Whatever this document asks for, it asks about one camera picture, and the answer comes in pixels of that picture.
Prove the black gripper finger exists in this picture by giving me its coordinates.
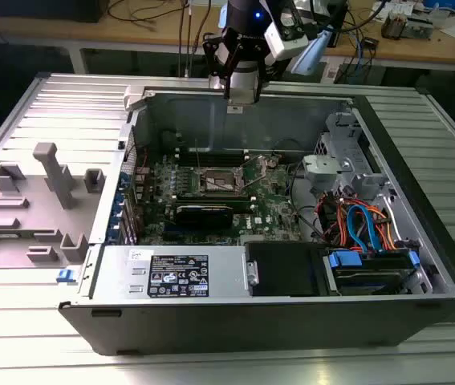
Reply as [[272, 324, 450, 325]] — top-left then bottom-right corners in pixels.
[[242, 38, 270, 103], [201, 33, 239, 100]]

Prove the black RAM slot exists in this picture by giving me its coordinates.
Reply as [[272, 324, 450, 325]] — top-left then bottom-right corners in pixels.
[[175, 152, 250, 158], [175, 147, 250, 154], [175, 156, 250, 163], [175, 160, 250, 168]]

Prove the CPU socket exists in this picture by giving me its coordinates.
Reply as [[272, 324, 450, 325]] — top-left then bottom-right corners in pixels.
[[194, 164, 249, 198]]

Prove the black plastic drive cover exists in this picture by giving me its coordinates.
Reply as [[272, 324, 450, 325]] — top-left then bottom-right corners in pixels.
[[245, 241, 329, 298]]

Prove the black desktop box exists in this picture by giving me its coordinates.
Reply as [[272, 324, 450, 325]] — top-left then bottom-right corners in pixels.
[[331, 4, 349, 47]]

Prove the silver drive cage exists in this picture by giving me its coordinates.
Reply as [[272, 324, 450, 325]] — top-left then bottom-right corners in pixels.
[[314, 111, 396, 209]]

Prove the green motherboard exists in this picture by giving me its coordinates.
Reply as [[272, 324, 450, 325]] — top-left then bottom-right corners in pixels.
[[120, 147, 317, 246]]

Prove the green RAM stick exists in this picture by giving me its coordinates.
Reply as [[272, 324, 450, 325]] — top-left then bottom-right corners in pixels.
[[173, 192, 254, 213], [0, 232, 39, 241]]

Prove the black graphics card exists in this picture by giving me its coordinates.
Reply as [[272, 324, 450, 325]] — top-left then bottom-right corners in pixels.
[[173, 203, 235, 230]]

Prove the copper coil part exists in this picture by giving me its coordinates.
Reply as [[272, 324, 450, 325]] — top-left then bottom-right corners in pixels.
[[381, 11, 408, 40]]

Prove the grey circuit device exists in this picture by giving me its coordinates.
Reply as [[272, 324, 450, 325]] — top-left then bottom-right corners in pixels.
[[405, 14, 439, 41]]

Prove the black equipment box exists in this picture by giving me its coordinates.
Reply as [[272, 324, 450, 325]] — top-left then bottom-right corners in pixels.
[[0, 0, 110, 24]]

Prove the wooden workbench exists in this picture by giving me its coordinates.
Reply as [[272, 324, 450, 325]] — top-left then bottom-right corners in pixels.
[[0, 0, 455, 75]]

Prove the silver power supply unit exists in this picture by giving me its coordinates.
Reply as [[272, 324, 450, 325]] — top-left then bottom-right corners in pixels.
[[88, 244, 252, 300]]

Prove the hard disk in blue carrier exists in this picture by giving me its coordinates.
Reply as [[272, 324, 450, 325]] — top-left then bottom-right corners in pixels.
[[322, 247, 424, 297]]

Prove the grey parts rack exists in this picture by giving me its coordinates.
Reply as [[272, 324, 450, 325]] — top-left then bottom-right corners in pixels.
[[0, 142, 106, 270]]

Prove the black PC case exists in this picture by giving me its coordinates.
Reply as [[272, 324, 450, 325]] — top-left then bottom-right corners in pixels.
[[57, 82, 455, 357]]

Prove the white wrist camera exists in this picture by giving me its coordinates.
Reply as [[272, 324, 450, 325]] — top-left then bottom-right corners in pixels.
[[264, 10, 311, 62]]

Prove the orange red wire bundle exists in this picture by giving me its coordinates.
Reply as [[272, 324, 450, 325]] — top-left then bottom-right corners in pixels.
[[315, 192, 352, 246]]

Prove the blue wire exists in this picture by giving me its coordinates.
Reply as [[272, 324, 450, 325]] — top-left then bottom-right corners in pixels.
[[346, 203, 384, 254]]

